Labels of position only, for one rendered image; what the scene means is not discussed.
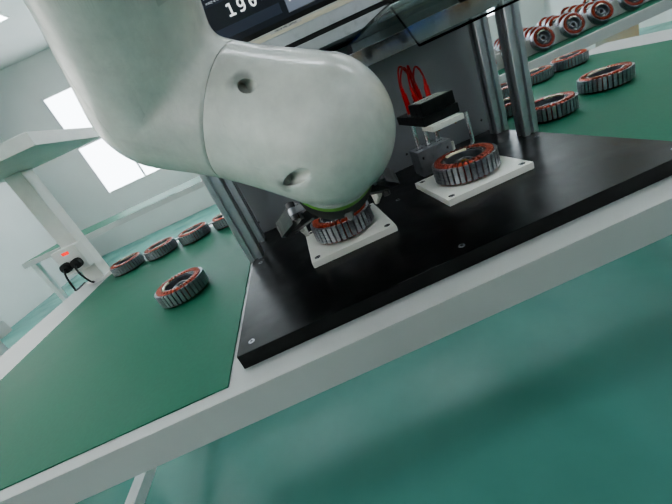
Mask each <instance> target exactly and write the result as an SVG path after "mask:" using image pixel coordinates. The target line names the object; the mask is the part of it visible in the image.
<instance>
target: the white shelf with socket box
mask: <svg viewBox="0 0 672 504"><path fill-rule="evenodd" d="M98 138H100V136H99V135H98V134H97V132H96V131H95V130H94V129H93V127H87V128H73V129H59V130H45V131H31V132H24V133H22V134H20V135H17V136H15V137H13V138H11V139H9V140H7V141H5V142H3V143H0V183H3V182H6V183H7V184H8V185H9V186H10V187H11V189H12V190H13V191H14V192H15V193H16V194H17V196H18V197H19V198H20V199H21V200H22V202H23V203H24V204H25V205H26V206H27V208H28V209H29V210H30V211H31V212H32V214H33V215H34V216H35V217H36V218H37V220H38V221H39V222H40V223H41V224H42V226H43V227H44V228H45V229H46V230H47V232H48V233H49V234H50V235H51V236H52V238H53V239H54V240H55V241H56V242H57V244H58V245H59V246H60V247H61V249H59V250H57V251H55V252H54V253H52V254H51V257H52V258H53V259H54V260H55V261H56V262H57V264H58V265H59V266H60V267H59V270H60V271H61V272H62V273H64V276H65V278H66V280H67V281H68V283H69V284H70V285H71V287H72V288H73V289H74V291H77V290H79V289H80V288H81V287H82V286H83V285H84V284H85V283H86V282H84V283H83V284H82V285H80V286H79V287H78V288H77V289H76V288H75V287H74V285H73V284H72V283H71V281H70V280H69V278H68V277H67V275H68V276H70V275H72V274H74V273H76V272H77V273H78V274H79V275H80V276H82V277H83V278H84V279H86V280H87V281H88V282H87V284H88V285H93V284H95V283H97V282H99V281H101V280H103V279H105V278H106V277H108V276H109V275H111V274H112V273H111V271H110V270H109V269H110V267H109V266H108V264H107V263H106V262H105V261H104V259H103V258H102V257H101V256H100V254H99V253H98V252H97V251H96V249H95V248H94V247H93V245H92V244H91V243H90V242H89V240H88V239H87V238H86V237H85V235H84V234H83V233H82V232H81V230H80V229H79V228H78V227H77V225H76V224H75V223H74V221H73V220H72V219H71V218H70V216H69V215H68V214H67V213H66V211H65V210H64V209H63V208H62V206H61V205H60V204H59V202H58V201H57V200H56V199H55V197H54V196H53V195H52V194H51V192H50V191H49V190H48V189H47V187H46V186H45V185H44V184H43V182H42V181H41V180H40V178H39V177H38V176H37V175H36V173H35V172H34V171H33V170H32V169H33V168H36V167H38V166H40V165H42V164H44V163H46V162H48V161H51V160H53V159H55V158H57V157H59V156H61V155H63V154H66V153H68V152H70V151H72V150H74V149H76V148H79V147H81V146H83V145H85V144H87V143H89V142H91V141H94V140H96V139H98ZM79 271H81V272H82V273H83V275H82V274H81V273H80V272H79Z"/></svg>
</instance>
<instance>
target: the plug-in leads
mask: <svg viewBox="0 0 672 504"><path fill-rule="evenodd" d="M399 68H401V70H400V78H399ZM415 68H417V69H418V70H419V71H420V73H421V75H422V77H423V82H424V90H425V95H426V97H427V96H430V95H431V92H430V89H429V85H428V84H427V81H426V79H425V77H424V74H423V72H422V71H421V69H420V68H419V67H418V66H414V68H413V72H412V71H411V69H410V67H409V65H407V69H406V67H402V66H398V69H397V76H398V84H399V88H400V92H401V94H402V99H403V101H404V104H405V107H406V111H407V114H408V115H407V116H408V117H410V111H409V108H408V105H410V102H409V100H408V97H407V94H406V93H405V91H404V89H403V87H402V81H401V77H402V71H403V70H404V71H405V73H406V74H407V78H408V83H409V87H410V91H411V94H412V95H411V96H412V98H413V103H414V102H417V101H419V100H421V99H423V98H425V97H422V94H421V90H420V89H419V88H418V86H417V83H416V81H415V78H414V71H415ZM412 79H413V80H412ZM410 81H411V83H410ZM411 84H412V87H411Z"/></svg>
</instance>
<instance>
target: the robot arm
mask: <svg viewBox="0 0 672 504"><path fill-rule="evenodd" d="M23 1H24V3H25V5H26V6H27V8H28V10H29V12H30V13H31V15H32V17H33V18H34V20H35V22H36V24H37V25H38V27H39V29H40V30H41V32H42V34H43V36H44V38H45V40H46V42H47V44H48V46H49V48H50V49H51V51H52V53H53V55H54V57H55V59H56V60H57V62H58V64H59V66H60V68H61V70H62V71H63V73H64V75H65V77H66V79H67V81H68V83H69V84H70V86H71V88H72V90H73V92H74V94H75V96H76V98H77V100H78V102H79V104H80V106H81V108H82V110H83V112H84V114H85V115H86V117H87V119H88V121H89V123H90V124H91V126H92V127H93V129H94V130H95V131H96V132H97V134H98V135H99V136H100V137H101V138H102V139H103V140H104V141H105V142H106V143H107V144H108V145H109V146H110V147H111V148H113V149H114V150H115V151H117V152H118V153H120V154H121V155H123V156H124V157H126V158H128V159H130V160H132V161H134V162H136V163H139V164H142V165H144V166H148V167H153V168H157V169H166V170H174V171H181V172H188V173H195V174H201V175H207V176H213V177H218V178H223V179H227V180H231V181H235V182H239V183H242V184H246V185H249V186H253V187H256V188H260V189H263V190H266V191H269V192H272V193H275V194H278V195H282V196H285V197H287V198H290V199H293V200H296V201H299V202H300V204H299V205H298V203H297V202H295V203H294V202H288V203H287V204H285V207H286V209H285V210H284V212H283V213H282V215H281V216H280V218H279V219H278V221H277V222H276V226H277V228H278V231H279V233H280V235H281V237H282V238H285V237H287V236H288V235H289V234H290V233H291V232H292V233H298V232H299V231H300V232H301V233H303V234H304V235H305V236H309V235H310V234H309V231H308V229H307V227H306V225H308V224H309V223H310V222H312V221H313V220H314V219H319V218H323V219H329V220H335V219H342V218H345V217H347V219H349V221H353V220H354V213H355V212H357V211H358V210H359V209H360V208H361V207H362V206H363V205H364V204H365V202H366V201H367V199H368V197H369V195H371V196H372V199H373V201H374V203H375V204H376V205H377V204H379V202H380V199H381V197H382V193H383V195H384V197H386V196H388V195H390V194H391V192H390V190H389V188H388V187H396V186H398V185H399V184H400V182H399V180H398V178H397V176H396V174H395V172H394V170H393V169H390V168H386V167H387V165H388V163H389V160H390V158H391V155H392V152H393V148H394V144H395V136H396V121H395V114H394V109H393V105H392V102H391V100H390V97H389V95H388V92H387V91H386V89H385V87H384V85H383V84H382V82H381V81H380V80H379V78H378V77H377V76H376V75H375V74H374V73H373V71H371V70H370V69H369V68H368V67H367V66H366V65H364V64H363V63H362V62H360V61H359V60H357V59H355V58H353V57H351V56H349V55H346V54H344V53H341V52H336V51H324V50H317V49H304V48H294V47H283V46H271V45H263V44H256V43H250V42H244V41H238V40H234V39H229V38H225V37H222V36H220V35H218V34H216V33H215V32H214V31H213V30H212V28H211V27H210V25H209V23H208V20H207V17H206V14H205V11H204V8H203V5H202V2H201V0H23Z"/></svg>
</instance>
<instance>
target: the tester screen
mask: <svg viewBox="0 0 672 504"><path fill-rule="evenodd" d="M228 1H230V0H201V2H202V5H203V8H204V11H205V14H206V17H207V20H208V23H209V25H210V27H211V28H212V30H213V31H214V32H216V31H219V30H221V29H223V28H225V27H227V26H229V25H231V24H233V23H236V22H238V21H240V20H242V19H244V18H246V17H248V16H251V15H253V14H255V13H257V12H259V11H261V10H263V9H265V8H268V7H270V6H272V5H274V4H276V3H278V2H279V5H280V7H281V10H282V12H283V13H281V14H279V15H277V16H275V17H272V18H270V19H268V20H266V21H264V22H262V23H260V24H257V25H255V26H253V27H251V28H249V29H247V30H245V31H243V32H240V33H238V34H236V35H234V36H232V37H230V38H229V39H234V40H238V41H239V40H241V39H243V38H245V37H247V36H249V35H251V34H254V33H256V32H258V31H260V30H262V29H264V28H266V27H269V26H271V25H273V24H275V23H277V22H279V21H281V20H284V19H286V18H288V17H290V16H292V15H294V14H296V13H299V12H301V11H303V10H305V9H307V8H309V7H311V6H313V5H316V4H318V3H320V2H322V1H324V0H315V1H313V2H311V3H309V4H307V5H305V6H302V7H300V8H298V9H296V10H294V11H292V12H290V13H289V11H288V8H287V6H286V3H285V1H284V0H259V2H260V6H258V7H256V8H254V9H252V10H250V11H247V12H245V13H243V14H241V15H239V16H237V17H235V18H233V19H230V20H229V19H228V17H227V15H226V13H225V11H224V8H223V6H222V4H224V3H226V2H228Z"/></svg>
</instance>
